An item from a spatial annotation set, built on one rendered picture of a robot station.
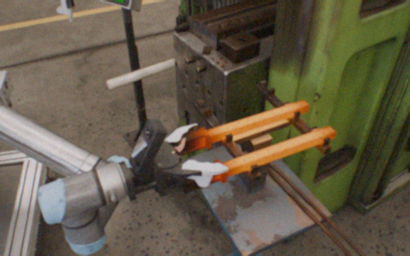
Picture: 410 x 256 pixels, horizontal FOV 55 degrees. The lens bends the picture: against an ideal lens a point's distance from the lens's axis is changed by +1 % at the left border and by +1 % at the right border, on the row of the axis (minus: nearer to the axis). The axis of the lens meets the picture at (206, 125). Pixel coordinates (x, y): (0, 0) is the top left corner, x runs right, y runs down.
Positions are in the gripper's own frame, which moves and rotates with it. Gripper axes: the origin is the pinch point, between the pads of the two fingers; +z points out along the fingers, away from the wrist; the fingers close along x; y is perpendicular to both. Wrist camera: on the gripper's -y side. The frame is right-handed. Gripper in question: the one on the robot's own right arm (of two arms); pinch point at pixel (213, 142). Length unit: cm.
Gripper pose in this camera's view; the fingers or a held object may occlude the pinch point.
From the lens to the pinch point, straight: 82.9
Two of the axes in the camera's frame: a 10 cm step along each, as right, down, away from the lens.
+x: 4.3, 5.9, -6.9
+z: 9.0, -2.8, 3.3
